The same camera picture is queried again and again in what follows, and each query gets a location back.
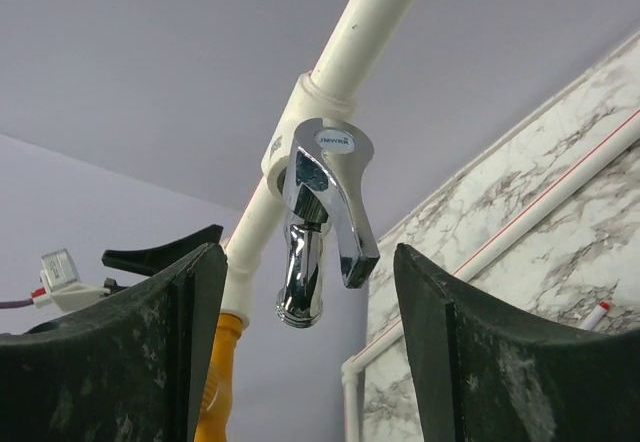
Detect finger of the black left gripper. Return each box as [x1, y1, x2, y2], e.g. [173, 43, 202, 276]
[101, 224, 223, 277]

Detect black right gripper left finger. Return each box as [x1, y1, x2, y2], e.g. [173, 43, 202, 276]
[1, 244, 227, 441]

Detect red white marker pen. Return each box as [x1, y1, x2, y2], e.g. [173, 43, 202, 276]
[579, 301, 610, 331]

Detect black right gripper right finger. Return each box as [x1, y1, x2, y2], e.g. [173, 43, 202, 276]
[393, 244, 639, 441]

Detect orange plastic faucet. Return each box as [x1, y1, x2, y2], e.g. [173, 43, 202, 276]
[194, 313, 244, 442]

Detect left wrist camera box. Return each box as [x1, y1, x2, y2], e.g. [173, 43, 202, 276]
[31, 249, 109, 313]

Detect white PVC pipe frame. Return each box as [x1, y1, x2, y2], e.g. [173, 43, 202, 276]
[219, 0, 640, 442]

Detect chrome metal faucet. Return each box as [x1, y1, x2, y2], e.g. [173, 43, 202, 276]
[276, 117, 380, 328]

